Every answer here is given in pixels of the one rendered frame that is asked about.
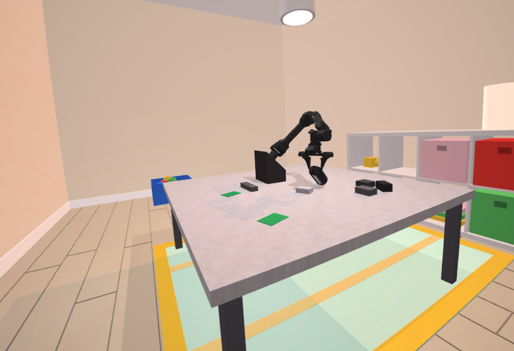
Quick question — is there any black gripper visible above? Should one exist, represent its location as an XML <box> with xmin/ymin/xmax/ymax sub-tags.
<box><xmin>298</xmin><ymin>142</ymin><xmax>333</xmax><ymax>170</ymax></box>

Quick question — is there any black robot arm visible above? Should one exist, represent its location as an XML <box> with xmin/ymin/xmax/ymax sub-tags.
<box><xmin>269</xmin><ymin>111</ymin><xmax>332</xmax><ymax>159</ymax></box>

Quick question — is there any small green block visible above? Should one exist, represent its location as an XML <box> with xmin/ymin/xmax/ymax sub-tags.
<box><xmin>222</xmin><ymin>191</ymin><xmax>241</xmax><ymax>197</ymax></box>

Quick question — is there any flat green rectangular plate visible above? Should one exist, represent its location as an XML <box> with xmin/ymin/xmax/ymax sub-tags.
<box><xmin>257</xmin><ymin>213</ymin><xmax>288</xmax><ymax>226</ymax></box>

